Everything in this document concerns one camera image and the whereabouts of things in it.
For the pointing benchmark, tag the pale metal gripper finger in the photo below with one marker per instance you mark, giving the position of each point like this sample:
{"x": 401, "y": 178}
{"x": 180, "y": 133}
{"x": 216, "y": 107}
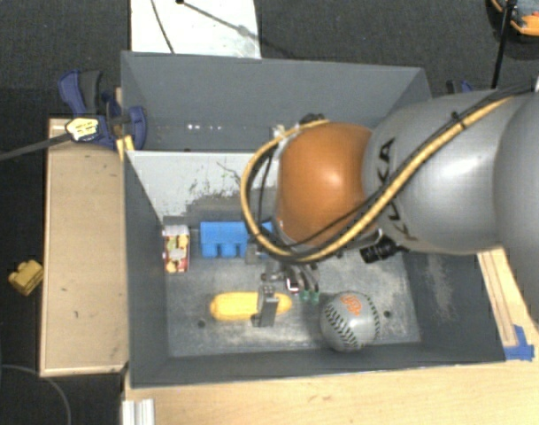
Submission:
{"x": 257, "y": 314}
{"x": 271, "y": 310}

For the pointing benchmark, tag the yellow toy corn cob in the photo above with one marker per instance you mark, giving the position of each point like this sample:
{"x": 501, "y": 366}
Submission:
{"x": 233, "y": 306}

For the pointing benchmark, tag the blue toy building block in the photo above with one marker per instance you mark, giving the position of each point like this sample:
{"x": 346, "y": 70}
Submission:
{"x": 220, "y": 237}

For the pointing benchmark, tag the grey baseball with orange print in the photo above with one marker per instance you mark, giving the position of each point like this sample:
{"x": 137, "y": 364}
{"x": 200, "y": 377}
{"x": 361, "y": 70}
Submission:
{"x": 349, "y": 321}

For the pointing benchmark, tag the red and yellow small carton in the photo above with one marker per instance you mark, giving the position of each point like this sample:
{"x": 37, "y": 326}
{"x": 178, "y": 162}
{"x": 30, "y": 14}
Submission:
{"x": 176, "y": 250}

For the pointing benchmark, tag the grey metal bin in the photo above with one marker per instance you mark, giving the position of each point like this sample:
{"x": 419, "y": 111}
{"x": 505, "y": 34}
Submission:
{"x": 233, "y": 104}

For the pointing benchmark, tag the pale wood flat board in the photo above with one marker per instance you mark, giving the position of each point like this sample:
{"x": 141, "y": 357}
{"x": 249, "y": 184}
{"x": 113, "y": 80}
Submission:
{"x": 85, "y": 246}

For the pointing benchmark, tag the black cylinder on white bracket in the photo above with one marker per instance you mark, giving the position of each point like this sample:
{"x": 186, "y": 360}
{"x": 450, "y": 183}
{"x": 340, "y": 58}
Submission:
{"x": 379, "y": 250}

